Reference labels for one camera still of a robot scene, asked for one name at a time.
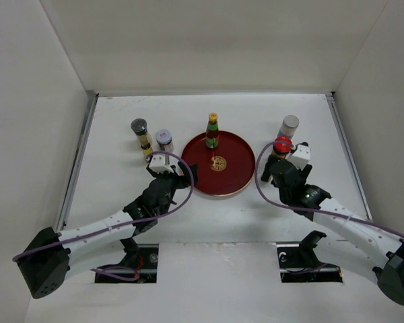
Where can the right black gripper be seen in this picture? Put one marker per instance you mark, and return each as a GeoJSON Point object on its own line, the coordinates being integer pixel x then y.
{"type": "Point", "coordinates": [306, 172]}

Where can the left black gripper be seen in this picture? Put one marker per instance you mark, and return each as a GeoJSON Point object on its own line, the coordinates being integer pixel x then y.
{"type": "Point", "coordinates": [180, 180]}

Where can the chili sauce jar red lid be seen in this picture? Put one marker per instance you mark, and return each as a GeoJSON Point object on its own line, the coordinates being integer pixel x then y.
{"type": "Point", "coordinates": [282, 147]}

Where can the small yellow-label dark bottle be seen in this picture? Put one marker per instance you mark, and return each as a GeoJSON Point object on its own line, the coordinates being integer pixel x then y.
{"type": "Point", "coordinates": [147, 151]}

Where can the short jar with white lid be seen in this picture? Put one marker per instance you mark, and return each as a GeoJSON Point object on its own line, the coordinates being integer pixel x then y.
{"type": "Point", "coordinates": [164, 140]}

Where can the blue-label jar silver lid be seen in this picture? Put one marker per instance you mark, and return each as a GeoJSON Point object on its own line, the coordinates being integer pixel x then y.
{"type": "Point", "coordinates": [289, 125]}

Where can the green-label sauce bottle yellow cap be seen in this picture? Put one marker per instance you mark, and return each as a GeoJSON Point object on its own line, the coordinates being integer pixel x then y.
{"type": "Point", "coordinates": [212, 131]}

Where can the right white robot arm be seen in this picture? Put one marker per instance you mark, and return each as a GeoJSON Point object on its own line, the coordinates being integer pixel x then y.
{"type": "Point", "coordinates": [369, 250]}

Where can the round red lacquer tray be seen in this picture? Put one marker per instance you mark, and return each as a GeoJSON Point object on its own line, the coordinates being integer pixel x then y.
{"type": "Point", "coordinates": [222, 171]}

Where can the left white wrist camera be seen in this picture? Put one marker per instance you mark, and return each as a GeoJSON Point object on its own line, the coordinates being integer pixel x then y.
{"type": "Point", "coordinates": [160, 162]}

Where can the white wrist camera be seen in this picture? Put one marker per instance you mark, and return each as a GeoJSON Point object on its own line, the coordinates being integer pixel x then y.
{"type": "Point", "coordinates": [160, 162]}
{"type": "Point", "coordinates": [300, 156]}

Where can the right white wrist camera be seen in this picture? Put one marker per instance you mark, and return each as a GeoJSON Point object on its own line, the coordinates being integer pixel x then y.
{"type": "Point", "coordinates": [300, 156]}

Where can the right aluminium frame rail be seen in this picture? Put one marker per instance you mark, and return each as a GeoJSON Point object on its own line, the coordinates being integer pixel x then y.
{"type": "Point", "coordinates": [330, 97]}

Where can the aluminium frame rail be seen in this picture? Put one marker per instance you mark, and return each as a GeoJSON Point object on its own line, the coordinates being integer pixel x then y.
{"type": "Point", "coordinates": [63, 215]}
{"type": "Point", "coordinates": [330, 97]}

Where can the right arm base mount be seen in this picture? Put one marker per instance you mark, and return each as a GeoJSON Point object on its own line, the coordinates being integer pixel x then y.
{"type": "Point", "coordinates": [298, 262]}

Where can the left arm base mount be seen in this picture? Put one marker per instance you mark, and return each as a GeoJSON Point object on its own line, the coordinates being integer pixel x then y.
{"type": "Point", "coordinates": [139, 265]}

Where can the left aluminium frame rail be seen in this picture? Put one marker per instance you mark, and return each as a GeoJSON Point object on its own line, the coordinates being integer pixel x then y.
{"type": "Point", "coordinates": [63, 215]}

